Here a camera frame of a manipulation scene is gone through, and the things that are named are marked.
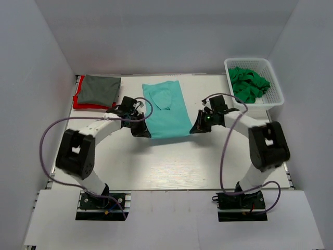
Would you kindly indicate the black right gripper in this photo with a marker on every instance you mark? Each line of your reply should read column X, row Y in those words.
column 200, row 126

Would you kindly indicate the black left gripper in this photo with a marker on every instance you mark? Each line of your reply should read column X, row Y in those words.
column 142, row 131

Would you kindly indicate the teal t shirt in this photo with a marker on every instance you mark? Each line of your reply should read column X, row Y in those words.
column 168, row 113

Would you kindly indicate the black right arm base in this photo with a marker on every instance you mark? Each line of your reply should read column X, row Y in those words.
column 241, row 208

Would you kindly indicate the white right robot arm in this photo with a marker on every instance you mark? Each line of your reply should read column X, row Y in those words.
column 268, row 147

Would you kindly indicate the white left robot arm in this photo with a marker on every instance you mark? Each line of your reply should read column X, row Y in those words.
column 76, row 154

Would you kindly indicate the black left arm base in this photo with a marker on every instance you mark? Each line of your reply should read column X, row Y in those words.
column 91, row 208

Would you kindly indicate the folded grey t shirt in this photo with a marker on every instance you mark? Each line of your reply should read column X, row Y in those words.
column 97, row 90

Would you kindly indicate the crumpled green t shirt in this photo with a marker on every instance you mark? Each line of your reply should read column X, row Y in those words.
column 248, row 85

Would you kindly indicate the folded red t shirt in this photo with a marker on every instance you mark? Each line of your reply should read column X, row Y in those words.
column 76, row 104

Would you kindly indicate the white plastic basket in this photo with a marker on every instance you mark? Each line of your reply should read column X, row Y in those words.
column 273, row 97

